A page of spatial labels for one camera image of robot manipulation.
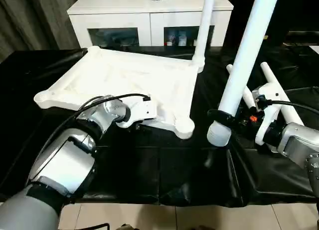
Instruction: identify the white plastic table leg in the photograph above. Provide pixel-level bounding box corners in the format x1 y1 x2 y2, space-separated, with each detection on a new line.
191 0 217 66
206 0 282 148
226 64 257 108
260 62 305 127

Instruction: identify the black work mat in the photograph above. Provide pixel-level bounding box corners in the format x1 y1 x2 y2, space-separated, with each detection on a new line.
0 46 319 207

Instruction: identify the grey pleated curtain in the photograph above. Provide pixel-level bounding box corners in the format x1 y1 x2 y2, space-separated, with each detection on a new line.
0 0 87 56

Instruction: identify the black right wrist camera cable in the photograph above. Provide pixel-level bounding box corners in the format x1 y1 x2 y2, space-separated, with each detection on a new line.
259 97 319 111

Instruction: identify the white plastic table top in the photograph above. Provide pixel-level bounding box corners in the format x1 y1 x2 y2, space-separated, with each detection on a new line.
33 46 205 140

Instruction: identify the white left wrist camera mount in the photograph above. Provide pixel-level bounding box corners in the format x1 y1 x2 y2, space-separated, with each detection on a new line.
115 97 158 129

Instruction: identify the white glass-door cabinet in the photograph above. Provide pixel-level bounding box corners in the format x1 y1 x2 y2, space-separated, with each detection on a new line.
67 0 234 48

